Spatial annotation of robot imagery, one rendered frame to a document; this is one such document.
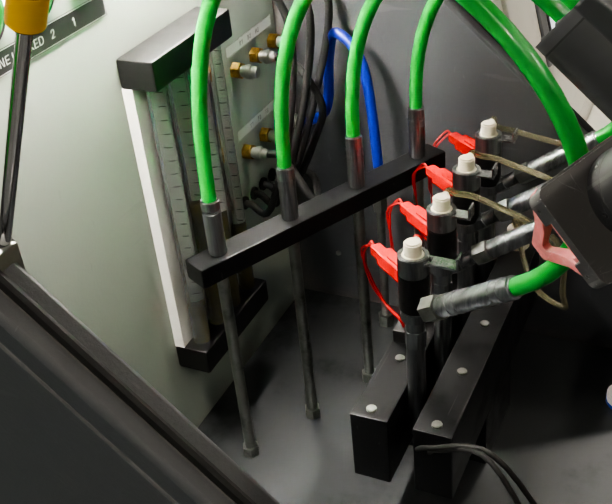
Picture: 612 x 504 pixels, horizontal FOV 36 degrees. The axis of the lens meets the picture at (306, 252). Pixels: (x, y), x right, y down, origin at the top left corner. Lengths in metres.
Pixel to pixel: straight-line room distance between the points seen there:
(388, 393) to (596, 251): 0.41
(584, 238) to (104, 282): 0.50
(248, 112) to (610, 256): 0.63
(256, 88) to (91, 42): 0.31
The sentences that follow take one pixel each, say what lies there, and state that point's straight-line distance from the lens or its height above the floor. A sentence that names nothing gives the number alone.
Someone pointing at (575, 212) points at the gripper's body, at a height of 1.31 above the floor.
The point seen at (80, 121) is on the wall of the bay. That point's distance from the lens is 0.85.
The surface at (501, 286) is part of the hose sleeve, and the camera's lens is 0.68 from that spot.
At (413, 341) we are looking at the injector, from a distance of 0.86.
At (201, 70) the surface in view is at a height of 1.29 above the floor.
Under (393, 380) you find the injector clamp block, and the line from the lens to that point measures 0.93.
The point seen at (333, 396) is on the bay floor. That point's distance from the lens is 1.14.
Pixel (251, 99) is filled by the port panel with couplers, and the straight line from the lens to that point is 1.10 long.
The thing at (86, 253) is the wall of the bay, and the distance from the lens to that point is 0.88.
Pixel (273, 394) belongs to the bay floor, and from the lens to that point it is 1.15.
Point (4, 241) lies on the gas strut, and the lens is 0.56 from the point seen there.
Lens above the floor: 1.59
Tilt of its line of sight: 33 degrees down
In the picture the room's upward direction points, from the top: 6 degrees counter-clockwise
